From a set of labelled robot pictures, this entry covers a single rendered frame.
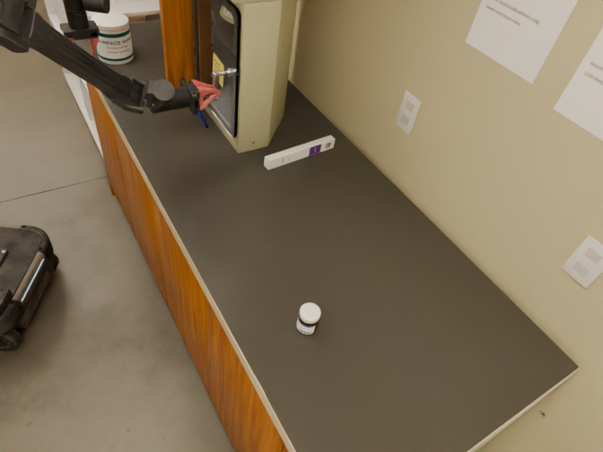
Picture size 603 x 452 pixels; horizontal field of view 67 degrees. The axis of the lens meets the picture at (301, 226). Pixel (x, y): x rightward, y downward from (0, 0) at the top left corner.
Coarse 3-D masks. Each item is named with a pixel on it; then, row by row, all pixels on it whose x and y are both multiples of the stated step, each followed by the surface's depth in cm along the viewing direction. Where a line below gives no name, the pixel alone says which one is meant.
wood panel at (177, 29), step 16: (160, 0) 139; (176, 0) 140; (176, 16) 144; (176, 32) 147; (192, 32) 150; (176, 48) 151; (192, 48) 154; (176, 64) 155; (192, 64) 158; (176, 80) 159
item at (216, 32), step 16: (208, 0) 128; (224, 0) 119; (208, 16) 131; (224, 16) 122; (208, 32) 135; (224, 32) 125; (208, 48) 138; (224, 48) 128; (208, 64) 142; (224, 64) 131; (208, 80) 146; (224, 80) 135; (224, 96) 139; (224, 112) 143
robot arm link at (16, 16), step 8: (0, 0) 82; (8, 0) 84; (16, 0) 85; (24, 0) 87; (0, 8) 82; (8, 8) 84; (16, 8) 85; (0, 16) 82; (8, 16) 84; (16, 16) 85; (0, 24) 83; (8, 24) 84; (16, 24) 85; (16, 32) 85
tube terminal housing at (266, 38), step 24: (264, 0) 115; (288, 0) 125; (240, 24) 118; (264, 24) 120; (288, 24) 133; (240, 48) 122; (264, 48) 125; (288, 48) 142; (240, 72) 127; (264, 72) 130; (288, 72) 152; (240, 96) 132; (264, 96) 136; (216, 120) 154; (240, 120) 138; (264, 120) 143; (240, 144) 145; (264, 144) 150
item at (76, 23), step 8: (72, 16) 134; (80, 16) 135; (64, 24) 139; (72, 24) 136; (80, 24) 136; (88, 24) 139; (96, 24) 141; (64, 32) 135; (72, 32) 136; (80, 32) 137
